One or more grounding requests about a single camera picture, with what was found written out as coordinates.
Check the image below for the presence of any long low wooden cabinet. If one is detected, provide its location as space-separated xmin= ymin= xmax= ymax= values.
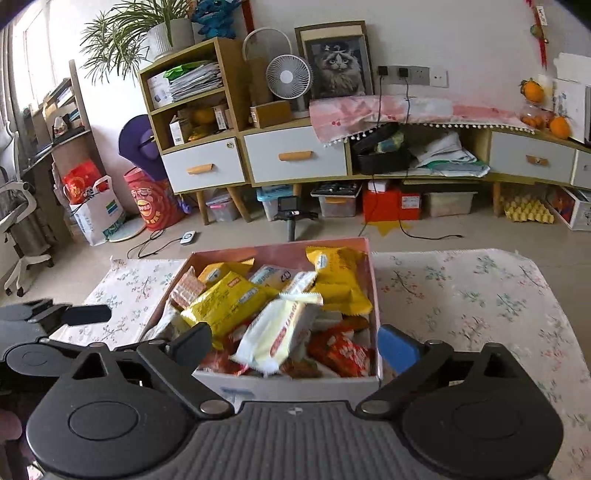
xmin=240 ymin=99 xmax=591 ymax=217

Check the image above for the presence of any clear bin orange handle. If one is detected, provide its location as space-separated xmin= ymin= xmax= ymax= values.
xmin=311 ymin=182 xmax=363 ymax=219

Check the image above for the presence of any floral tablecloth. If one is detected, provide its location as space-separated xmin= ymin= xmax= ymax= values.
xmin=48 ymin=249 xmax=591 ymax=480

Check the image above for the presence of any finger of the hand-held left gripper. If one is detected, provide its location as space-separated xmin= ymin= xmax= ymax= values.
xmin=88 ymin=340 xmax=140 ymax=353
xmin=28 ymin=299 xmax=112 ymax=326

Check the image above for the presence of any white printed carton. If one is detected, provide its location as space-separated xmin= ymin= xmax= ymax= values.
xmin=547 ymin=185 xmax=591 ymax=232

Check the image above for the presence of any red cardboard box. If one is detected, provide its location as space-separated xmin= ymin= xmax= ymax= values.
xmin=362 ymin=187 xmax=422 ymax=223

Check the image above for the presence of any bag of small oranges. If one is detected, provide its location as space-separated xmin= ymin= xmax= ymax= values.
xmin=521 ymin=102 xmax=553 ymax=130

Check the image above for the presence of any yellow green packet red label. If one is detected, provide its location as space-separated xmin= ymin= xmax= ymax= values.
xmin=180 ymin=272 xmax=280 ymax=339

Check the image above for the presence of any red printed barrel bag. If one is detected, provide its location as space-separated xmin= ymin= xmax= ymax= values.
xmin=124 ymin=167 xmax=184 ymax=232

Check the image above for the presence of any blue plush toy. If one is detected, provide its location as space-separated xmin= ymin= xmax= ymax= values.
xmin=191 ymin=0 xmax=244 ymax=41

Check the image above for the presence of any red hanging ornament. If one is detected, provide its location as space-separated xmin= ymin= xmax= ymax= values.
xmin=529 ymin=0 xmax=552 ymax=70

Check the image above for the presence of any tan wafer clear packet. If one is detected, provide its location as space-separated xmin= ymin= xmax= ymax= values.
xmin=170 ymin=265 xmax=207 ymax=311

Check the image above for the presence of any brown cardboard box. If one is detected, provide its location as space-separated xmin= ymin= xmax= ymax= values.
xmin=249 ymin=100 xmax=293 ymax=129

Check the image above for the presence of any red packet white print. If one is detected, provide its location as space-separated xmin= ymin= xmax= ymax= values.
xmin=307 ymin=329 xmax=374 ymax=378

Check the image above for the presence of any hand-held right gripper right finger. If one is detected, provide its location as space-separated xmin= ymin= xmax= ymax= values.
xmin=356 ymin=324 xmax=529 ymax=421

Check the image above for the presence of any black storage bag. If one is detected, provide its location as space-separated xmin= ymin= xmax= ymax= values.
xmin=351 ymin=122 xmax=413 ymax=176

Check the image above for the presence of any white shopping bag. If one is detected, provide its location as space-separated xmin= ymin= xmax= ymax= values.
xmin=69 ymin=175 xmax=126 ymax=247

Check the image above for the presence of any silver white snack packet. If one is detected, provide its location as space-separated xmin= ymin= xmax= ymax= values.
xmin=148 ymin=302 xmax=192 ymax=342

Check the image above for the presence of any white desk fan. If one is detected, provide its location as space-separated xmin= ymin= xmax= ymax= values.
xmin=265 ymin=54 xmax=314 ymax=119

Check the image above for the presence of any pile of white cloths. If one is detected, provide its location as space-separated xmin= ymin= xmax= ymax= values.
xmin=409 ymin=131 xmax=491 ymax=178

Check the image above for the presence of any potted spider plant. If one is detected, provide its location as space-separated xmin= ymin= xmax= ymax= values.
xmin=81 ymin=0 xmax=197 ymax=85

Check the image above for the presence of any pale blue storage bin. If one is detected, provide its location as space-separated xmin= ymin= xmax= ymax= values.
xmin=256 ymin=185 xmax=295 ymax=222

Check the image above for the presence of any pale blue snack packet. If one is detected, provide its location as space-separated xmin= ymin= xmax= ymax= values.
xmin=248 ymin=264 xmax=293 ymax=292

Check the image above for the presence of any yellow egg tray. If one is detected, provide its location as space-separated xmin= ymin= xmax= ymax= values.
xmin=501 ymin=194 xmax=555 ymax=225

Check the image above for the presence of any silver box pink lining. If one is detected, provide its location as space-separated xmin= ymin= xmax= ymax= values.
xmin=148 ymin=237 xmax=384 ymax=414

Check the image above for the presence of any clear bin pink lid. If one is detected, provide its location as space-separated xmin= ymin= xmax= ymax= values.
xmin=205 ymin=191 xmax=241 ymax=223

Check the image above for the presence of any stack of papers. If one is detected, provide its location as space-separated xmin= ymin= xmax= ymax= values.
xmin=164 ymin=62 xmax=225 ymax=103

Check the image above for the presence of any orange fruit with leaves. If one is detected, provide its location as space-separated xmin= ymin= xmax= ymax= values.
xmin=521 ymin=78 xmax=546 ymax=103

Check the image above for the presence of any framed cat picture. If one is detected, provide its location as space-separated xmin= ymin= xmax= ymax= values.
xmin=294 ymin=21 xmax=375 ymax=100

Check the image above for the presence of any yellow pastry packet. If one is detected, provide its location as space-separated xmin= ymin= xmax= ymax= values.
xmin=307 ymin=246 xmax=374 ymax=315
xmin=198 ymin=261 xmax=256 ymax=284

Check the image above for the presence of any small white snack packet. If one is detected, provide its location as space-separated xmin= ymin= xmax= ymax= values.
xmin=281 ymin=270 xmax=318 ymax=296

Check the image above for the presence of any white office chair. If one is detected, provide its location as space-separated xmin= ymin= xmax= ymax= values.
xmin=0 ymin=120 xmax=55 ymax=297

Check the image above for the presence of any red gift bag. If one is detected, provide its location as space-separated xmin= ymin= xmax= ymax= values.
xmin=63 ymin=160 xmax=103 ymax=205

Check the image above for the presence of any clear white storage bin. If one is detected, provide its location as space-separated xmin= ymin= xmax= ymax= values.
xmin=422 ymin=191 xmax=478 ymax=217

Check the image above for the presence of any wooden desk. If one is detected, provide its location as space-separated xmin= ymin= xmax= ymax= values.
xmin=21 ymin=60 xmax=110 ymax=245

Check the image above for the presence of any white cardboard box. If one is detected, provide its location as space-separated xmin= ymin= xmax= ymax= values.
xmin=551 ymin=52 xmax=591 ymax=145

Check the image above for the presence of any yellow bag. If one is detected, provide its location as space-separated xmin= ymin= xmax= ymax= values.
xmin=187 ymin=107 xmax=215 ymax=141

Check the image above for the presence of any grey wall socket panel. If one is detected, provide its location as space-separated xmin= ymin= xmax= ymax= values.
xmin=378 ymin=65 xmax=430 ymax=86

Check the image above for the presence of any purple rolled mat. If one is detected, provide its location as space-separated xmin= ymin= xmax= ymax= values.
xmin=119 ymin=114 xmax=169 ymax=182

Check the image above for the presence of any white round floor scale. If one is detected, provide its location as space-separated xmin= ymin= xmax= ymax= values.
xmin=108 ymin=217 xmax=147 ymax=244

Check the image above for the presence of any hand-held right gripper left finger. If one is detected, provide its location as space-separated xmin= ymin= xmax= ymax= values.
xmin=62 ymin=323 xmax=235 ymax=422

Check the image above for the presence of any tall wooden shelf cabinet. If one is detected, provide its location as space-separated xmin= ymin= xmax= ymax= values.
xmin=139 ymin=37 xmax=252 ymax=227

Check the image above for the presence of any sheer white curtain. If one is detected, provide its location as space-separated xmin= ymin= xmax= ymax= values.
xmin=0 ymin=18 xmax=28 ymax=153

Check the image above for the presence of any white packet red label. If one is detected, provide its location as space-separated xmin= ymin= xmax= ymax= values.
xmin=230 ymin=295 xmax=325 ymax=376

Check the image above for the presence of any white printed box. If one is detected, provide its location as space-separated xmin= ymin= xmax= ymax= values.
xmin=147 ymin=73 xmax=175 ymax=105

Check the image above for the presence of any pink printed cloth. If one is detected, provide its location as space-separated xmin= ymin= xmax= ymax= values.
xmin=308 ymin=95 xmax=539 ymax=148

